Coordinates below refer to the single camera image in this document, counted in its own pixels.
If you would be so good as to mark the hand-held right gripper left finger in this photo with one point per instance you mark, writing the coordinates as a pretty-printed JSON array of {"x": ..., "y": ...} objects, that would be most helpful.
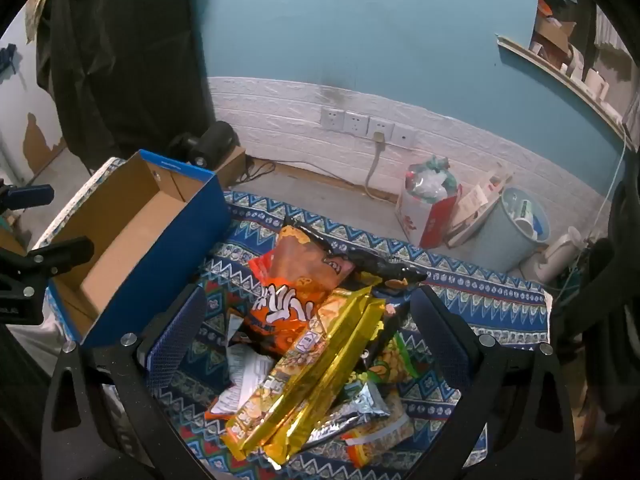
[{"x": 172, "y": 340}]

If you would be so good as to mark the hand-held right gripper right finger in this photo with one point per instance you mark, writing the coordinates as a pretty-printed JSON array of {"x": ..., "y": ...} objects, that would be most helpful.
[{"x": 440, "y": 340}]

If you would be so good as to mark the pale blue waste bin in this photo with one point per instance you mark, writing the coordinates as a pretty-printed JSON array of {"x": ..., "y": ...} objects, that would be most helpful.
[{"x": 500, "y": 240}]

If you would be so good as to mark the large orange snack bag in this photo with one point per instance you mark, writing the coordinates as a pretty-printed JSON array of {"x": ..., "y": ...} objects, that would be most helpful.
[{"x": 280, "y": 315}]

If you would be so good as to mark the small red cartoon snack packet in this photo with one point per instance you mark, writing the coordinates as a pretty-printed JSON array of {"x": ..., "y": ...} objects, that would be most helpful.
[{"x": 310, "y": 260}]

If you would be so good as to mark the blue cardboard box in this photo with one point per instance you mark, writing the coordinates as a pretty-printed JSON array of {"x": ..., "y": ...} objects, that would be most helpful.
[{"x": 165, "y": 260}]

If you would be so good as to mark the white wall socket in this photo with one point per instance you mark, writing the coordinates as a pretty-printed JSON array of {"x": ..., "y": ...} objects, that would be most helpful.
[
  {"x": 386, "y": 127},
  {"x": 331, "y": 118},
  {"x": 356, "y": 124},
  {"x": 403, "y": 136}
]

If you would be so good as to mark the black and yellow snack packet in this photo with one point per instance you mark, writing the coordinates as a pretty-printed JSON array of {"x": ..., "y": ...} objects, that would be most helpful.
[{"x": 380, "y": 267}]

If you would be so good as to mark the green snack packet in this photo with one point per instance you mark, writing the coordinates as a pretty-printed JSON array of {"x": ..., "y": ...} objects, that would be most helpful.
[{"x": 400, "y": 360}]

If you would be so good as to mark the red and white bag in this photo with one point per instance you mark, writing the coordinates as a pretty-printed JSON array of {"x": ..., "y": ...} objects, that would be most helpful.
[{"x": 427, "y": 210}]

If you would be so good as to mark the long gold snack packet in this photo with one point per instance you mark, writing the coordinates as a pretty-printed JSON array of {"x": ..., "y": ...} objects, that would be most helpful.
[
  {"x": 300, "y": 375},
  {"x": 345, "y": 360}
]

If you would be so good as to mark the silver snack packet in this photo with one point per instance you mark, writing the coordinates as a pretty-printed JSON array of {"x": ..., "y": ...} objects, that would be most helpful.
[{"x": 350, "y": 410}]

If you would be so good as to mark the black round device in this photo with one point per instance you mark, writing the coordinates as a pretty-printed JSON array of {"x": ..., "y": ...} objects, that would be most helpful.
[{"x": 212, "y": 142}]

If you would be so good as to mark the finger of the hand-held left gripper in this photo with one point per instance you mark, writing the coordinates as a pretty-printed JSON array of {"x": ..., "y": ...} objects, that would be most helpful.
[
  {"x": 62, "y": 255},
  {"x": 30, "y": 196}
]

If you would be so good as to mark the orange-edged nut snack packet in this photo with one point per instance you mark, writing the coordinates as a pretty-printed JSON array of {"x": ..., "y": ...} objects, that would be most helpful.
[{"x": 380, "y": 435}]

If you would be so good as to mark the white-backed orange snack packet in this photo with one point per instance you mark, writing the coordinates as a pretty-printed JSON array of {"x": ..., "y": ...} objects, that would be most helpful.
[{"x": 245, "y": 375}]

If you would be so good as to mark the black cloth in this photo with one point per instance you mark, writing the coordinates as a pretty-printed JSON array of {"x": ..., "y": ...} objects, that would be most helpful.
[{"x": 125, "y": 50}]

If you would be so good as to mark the wall shelf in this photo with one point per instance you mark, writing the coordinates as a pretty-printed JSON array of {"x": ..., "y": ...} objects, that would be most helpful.
[{"x": 550, "y": 70}]

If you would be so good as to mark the white jug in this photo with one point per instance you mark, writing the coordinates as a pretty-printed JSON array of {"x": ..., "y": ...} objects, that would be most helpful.
[{"x": 550, "y": 257}]

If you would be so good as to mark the cardboard box on shelf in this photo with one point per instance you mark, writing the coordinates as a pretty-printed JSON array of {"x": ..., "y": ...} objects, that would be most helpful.
[{"x": 552, "y": 35}]

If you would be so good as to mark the patterned blue blanket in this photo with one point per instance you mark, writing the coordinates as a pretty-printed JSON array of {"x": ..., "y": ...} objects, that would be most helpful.
[{"x": 470, "y": 300}]

